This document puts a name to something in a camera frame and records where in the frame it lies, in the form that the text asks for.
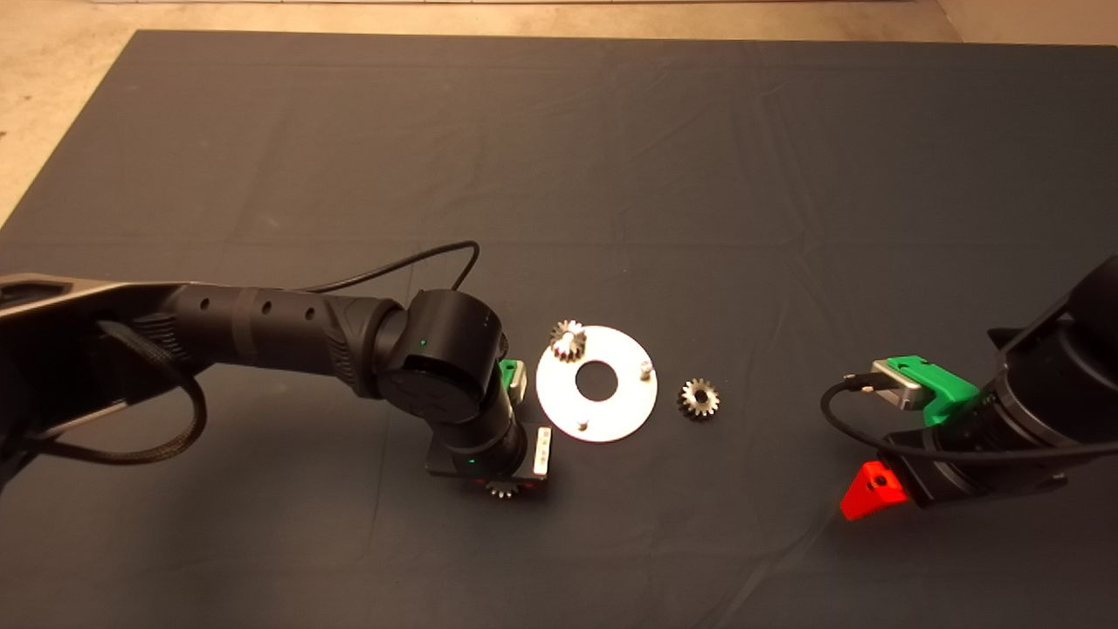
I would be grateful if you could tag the left green camera mount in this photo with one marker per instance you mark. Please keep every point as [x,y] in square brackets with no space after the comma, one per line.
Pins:
[507,371]

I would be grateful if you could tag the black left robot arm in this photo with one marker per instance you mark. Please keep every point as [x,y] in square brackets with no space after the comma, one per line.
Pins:
[279,323]

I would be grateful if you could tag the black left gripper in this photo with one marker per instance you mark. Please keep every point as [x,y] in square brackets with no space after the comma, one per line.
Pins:
[507,463]

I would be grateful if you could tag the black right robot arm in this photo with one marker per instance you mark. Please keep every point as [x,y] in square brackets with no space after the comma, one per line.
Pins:
[1079,371]

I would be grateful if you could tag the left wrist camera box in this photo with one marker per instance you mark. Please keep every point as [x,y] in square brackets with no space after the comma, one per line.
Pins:
[518,384]

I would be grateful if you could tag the right green camera mount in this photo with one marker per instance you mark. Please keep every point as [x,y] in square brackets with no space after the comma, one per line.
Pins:
[952,393]

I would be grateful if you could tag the bright steel planetary gear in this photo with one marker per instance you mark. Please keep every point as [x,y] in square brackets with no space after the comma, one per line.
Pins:
[503,491]

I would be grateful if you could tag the dark steel planetary gear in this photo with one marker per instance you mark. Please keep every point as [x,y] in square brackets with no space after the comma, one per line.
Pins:
[709,404]
[568,342]

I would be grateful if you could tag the round metal carrier plate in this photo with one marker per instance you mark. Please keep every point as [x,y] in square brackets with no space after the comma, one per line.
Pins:
[559,397]

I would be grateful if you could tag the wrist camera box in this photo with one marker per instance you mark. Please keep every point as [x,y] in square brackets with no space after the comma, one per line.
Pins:
[903,388]
[518,384]

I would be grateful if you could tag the dark grey table cloth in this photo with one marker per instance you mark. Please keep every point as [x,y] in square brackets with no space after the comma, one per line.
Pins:
[786,175]

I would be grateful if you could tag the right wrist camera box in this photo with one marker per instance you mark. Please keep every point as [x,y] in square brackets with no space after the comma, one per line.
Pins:
[903,388]

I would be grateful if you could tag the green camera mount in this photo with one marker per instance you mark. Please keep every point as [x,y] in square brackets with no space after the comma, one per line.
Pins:
[952,393]
[507,371]

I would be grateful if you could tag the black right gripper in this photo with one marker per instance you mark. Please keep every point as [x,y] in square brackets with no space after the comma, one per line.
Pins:
[974,472]

